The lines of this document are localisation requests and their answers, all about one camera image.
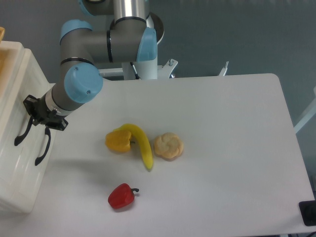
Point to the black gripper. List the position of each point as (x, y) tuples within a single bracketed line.
[(40, 114)]

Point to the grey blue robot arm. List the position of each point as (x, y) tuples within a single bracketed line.
[(130, 40)]

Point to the white drawer cabinet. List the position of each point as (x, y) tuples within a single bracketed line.
[(11, 54)]

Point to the yellow bell pepper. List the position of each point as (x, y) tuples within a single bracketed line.
[(119, 141)]

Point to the yellow banana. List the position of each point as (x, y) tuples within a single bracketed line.
[(143, 142)]

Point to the red bell pepper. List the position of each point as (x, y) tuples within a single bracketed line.
[(122, 196)]

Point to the beige bread roll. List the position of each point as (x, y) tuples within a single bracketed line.
[(168, 146)]

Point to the black device at corner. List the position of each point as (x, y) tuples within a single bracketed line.
[(308, 212)]

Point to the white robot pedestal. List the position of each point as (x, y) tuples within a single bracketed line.
[(146, 69)]

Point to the white table frame bracket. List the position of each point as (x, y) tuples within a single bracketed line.
[(164, 71)]

